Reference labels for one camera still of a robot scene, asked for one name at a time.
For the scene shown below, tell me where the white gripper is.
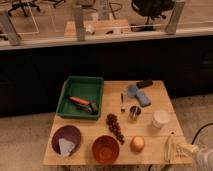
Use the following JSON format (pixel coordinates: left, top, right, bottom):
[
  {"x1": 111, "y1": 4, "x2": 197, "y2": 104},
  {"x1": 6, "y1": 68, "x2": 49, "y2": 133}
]
[{"x1": 178, "y1": 144, "x2": 213, "y2": 171}]

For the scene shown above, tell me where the white paper cup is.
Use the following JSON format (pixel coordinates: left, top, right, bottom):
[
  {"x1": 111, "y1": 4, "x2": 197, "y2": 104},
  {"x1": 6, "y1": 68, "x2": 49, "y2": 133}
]
[{"x1": 152, "y1": 110, "x2": 170, "y2": 129}]

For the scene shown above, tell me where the small metal cup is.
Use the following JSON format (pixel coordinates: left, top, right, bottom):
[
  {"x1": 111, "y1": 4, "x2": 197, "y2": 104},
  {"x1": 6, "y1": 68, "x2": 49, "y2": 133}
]
[{"x1": 129, "y1": 106, "x2": 141, "y2": 120}]

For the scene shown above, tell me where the yellow apple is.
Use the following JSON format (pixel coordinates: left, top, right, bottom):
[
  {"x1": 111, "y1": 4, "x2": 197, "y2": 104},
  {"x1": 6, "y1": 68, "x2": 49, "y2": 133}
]
[{"x1": 130, "y1": 136, "x2": 145, "y2": 153}]

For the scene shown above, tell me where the metal fork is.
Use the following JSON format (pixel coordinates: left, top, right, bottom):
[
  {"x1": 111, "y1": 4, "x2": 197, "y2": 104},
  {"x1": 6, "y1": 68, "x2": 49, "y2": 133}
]
[{"x1": 121, "y1": 93, "x2": 125, "y2": 113}]

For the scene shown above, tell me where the black rectangular block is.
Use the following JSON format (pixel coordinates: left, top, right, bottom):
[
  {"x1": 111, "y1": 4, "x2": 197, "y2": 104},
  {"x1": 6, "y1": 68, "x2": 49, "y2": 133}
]
[{"x1": 136, "y1": 80, "x2": 153, "y2": 89}]

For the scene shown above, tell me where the bunch of dark grapes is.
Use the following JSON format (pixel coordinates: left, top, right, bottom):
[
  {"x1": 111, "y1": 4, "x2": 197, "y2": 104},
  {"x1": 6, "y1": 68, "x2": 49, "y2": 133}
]
[{"x1": 106, "y1": 114, "x2": 125, "y2": 144}]

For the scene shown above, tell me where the blue cloth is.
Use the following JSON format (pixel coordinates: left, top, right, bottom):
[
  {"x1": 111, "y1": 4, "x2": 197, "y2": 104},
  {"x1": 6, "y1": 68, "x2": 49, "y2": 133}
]
[{"x1": 127, "y1": 85, "x2": 138, "y2": 98}]

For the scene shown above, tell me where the orange bowl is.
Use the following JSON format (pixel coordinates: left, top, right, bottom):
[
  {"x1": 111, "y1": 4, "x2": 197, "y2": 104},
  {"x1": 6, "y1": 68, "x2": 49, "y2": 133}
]
[{"x1": 92, "y1": 135, "x2": 120, "y2": 164}]

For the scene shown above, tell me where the green plastic tray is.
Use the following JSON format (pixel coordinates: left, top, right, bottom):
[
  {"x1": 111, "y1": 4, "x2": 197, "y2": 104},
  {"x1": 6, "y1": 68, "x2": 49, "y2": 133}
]
[{"x1": 56, "y1": 76, "x2": 104, "y2": 120}]

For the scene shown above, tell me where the crumpled white napkin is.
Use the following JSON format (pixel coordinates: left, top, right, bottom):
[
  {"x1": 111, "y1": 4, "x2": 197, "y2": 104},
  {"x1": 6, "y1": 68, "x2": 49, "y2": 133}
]
[{"x1": 59, "y1": 138, "x2": 75, "y2": 157}]

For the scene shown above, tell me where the purple plate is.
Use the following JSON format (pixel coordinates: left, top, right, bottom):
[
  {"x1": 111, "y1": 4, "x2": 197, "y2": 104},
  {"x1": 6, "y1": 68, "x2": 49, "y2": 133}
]
[{"x1": 51, "y1": 125, "x2": 81, "y2": 156}]

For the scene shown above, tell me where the black office chair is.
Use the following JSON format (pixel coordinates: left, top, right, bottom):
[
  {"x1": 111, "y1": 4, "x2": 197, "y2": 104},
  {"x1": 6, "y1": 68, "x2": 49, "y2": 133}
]
[
  {"x1": 7, "y1": 0, "x2": 40, "y2": 17},
  {"x1": 131, "y1": 0, "x2": 174, "y2": 24}
]

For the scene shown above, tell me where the black office chair left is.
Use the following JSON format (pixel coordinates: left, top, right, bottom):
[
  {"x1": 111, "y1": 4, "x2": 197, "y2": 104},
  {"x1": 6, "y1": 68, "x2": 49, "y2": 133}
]
[{"x1": 7, "y1": 0, "x2": 40, "y2": 17}]

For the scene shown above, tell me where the black cable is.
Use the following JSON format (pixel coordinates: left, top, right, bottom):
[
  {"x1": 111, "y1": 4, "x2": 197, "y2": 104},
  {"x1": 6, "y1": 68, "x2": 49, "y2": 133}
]
[{"x1": 189, "y1": 121, "x2": 213, "y2": 148}]

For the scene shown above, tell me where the red handled tool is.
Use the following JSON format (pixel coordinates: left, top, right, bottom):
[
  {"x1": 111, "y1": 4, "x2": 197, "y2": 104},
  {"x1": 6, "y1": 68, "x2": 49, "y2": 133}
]
[{"x1": 68, "y1": 96, "x2": 98, "y2": 113}]

